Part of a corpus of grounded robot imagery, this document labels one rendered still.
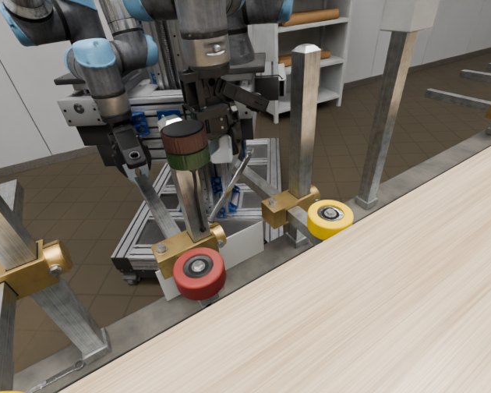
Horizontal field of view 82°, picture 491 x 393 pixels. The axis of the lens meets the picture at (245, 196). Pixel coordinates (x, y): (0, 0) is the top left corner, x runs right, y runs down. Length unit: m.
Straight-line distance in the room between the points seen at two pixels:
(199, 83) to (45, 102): 2.68
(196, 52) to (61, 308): 0.45
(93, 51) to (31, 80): 2.40
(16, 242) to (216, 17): 0.41
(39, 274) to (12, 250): 0.05
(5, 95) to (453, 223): 3.10
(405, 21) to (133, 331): 0.81
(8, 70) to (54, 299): 2.68
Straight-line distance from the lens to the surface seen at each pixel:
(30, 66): 3.07
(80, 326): 0.60
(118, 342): 0.68
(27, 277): 0.50
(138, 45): 0.85
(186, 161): 0.38
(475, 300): 0.49
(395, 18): 0.71
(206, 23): 0.48
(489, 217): 0.64
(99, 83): 0.72
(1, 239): 0.47
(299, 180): 0.61
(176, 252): 0.54
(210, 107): 0.52
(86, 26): 1.18
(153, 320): 0.68
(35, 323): 1.84
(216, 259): 0.46
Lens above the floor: 1.25
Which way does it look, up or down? 37 degrees down
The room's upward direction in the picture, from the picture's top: 5 degrees counter-clockwise
